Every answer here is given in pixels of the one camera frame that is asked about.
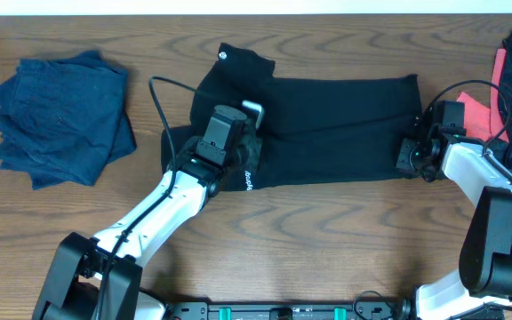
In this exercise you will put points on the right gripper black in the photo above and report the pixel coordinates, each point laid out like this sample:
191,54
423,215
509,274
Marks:
405,147

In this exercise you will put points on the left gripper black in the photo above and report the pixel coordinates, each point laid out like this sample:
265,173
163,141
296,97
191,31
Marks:
253,152

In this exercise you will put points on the black t-shirt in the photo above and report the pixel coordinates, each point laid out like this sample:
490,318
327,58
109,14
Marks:
313,131

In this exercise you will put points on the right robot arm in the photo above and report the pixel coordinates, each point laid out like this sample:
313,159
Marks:
481,286

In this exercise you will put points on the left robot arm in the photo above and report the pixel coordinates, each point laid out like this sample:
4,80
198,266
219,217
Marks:
99,277

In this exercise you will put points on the folded navy blue clothes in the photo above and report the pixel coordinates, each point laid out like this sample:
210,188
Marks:
64,120

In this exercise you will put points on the red garment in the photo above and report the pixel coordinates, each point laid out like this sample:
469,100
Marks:
479,120

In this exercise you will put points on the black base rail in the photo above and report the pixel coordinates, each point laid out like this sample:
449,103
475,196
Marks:
368,306

